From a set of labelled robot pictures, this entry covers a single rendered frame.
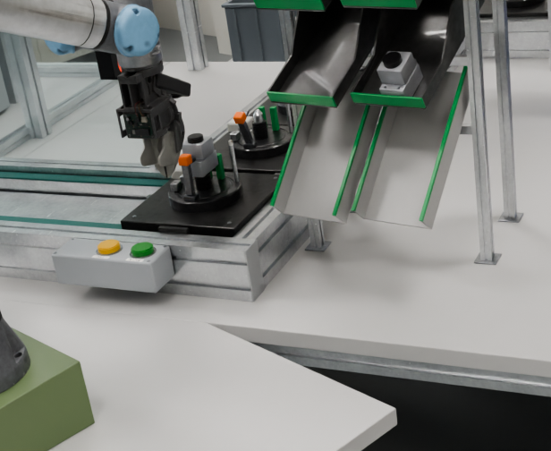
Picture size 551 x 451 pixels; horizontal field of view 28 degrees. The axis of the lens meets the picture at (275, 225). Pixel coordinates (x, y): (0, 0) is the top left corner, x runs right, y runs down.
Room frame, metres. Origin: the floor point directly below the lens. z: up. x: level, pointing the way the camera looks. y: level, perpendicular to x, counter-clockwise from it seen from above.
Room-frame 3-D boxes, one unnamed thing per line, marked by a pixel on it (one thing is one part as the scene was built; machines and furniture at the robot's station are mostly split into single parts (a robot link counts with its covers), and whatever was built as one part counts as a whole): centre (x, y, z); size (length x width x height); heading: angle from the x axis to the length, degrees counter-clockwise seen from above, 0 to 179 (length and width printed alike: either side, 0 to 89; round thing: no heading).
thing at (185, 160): (1.91, 0.14, 1.04); 0.04 x 0.02 x 0.08; 152
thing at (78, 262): (1.80, 0.30, 0.93); 0.21 x 0.07 x 0.06; 62
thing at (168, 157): (1.82, 0.17, 1.11); 0.06 x 0.03 x 0.09; 152
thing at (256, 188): (1.95, 0.12, 0.96); 0.24 x 0.24 x 0.02; 62
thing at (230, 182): (1.95, 0.12, 0.98); 0.14 x 0.14 x 0.02
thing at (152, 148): (1.84, 0.20, 1.11); 0.06 x 0.03 x 0.09; 152
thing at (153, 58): (1.83, 0.18, 1.29); 0.08 x 0.08 x 0.05
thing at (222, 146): (2.17, 0.00, 1.01); 0.24 x 0.24 x 0.13; 62
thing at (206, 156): (1.95, 0.12, 1.06); 0.08 x 0.04 x 0.07; 152
